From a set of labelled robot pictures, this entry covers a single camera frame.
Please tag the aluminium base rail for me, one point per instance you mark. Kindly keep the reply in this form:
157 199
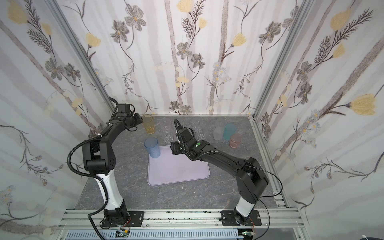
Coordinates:
209 219

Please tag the lilac plastic tray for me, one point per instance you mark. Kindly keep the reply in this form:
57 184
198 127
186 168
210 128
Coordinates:
171 169

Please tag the aluminium corner post right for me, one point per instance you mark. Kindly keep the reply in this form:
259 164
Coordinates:
284 52

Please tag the aluminium corner post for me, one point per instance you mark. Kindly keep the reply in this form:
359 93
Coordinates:
78 50
284 52

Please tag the clear tall glass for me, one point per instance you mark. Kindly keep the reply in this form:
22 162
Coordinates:
168 134

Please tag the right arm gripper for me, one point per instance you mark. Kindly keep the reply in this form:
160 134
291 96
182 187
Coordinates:
176 147

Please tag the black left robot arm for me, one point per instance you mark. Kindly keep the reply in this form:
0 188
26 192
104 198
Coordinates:
100 160

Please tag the blue plastic cup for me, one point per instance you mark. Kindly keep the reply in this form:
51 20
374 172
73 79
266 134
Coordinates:
152 146

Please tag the pink plastic cup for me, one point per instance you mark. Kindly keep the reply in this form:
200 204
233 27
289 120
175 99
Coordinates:
235 140

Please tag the yellow plastic cup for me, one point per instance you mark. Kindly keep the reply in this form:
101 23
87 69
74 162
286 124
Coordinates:
148 124

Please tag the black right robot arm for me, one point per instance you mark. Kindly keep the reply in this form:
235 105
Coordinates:
250 177

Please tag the white slotted cable duct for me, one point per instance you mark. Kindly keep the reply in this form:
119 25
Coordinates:
188 234

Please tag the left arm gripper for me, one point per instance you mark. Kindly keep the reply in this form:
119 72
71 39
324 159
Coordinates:
136 120

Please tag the clear faceted tumbler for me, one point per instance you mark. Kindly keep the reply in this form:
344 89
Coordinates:
199 133

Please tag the teal dimpled plastic cup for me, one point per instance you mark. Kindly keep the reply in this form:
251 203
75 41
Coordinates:
229 130

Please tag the frosted dimpled plastic cup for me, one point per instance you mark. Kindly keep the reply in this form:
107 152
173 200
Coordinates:
218 133

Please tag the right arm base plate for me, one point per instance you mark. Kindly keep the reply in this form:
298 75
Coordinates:
230 218

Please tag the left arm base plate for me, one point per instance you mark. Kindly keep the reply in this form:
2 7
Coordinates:
135 219

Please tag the aluminium corner post left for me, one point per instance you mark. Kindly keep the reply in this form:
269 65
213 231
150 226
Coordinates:
78 50

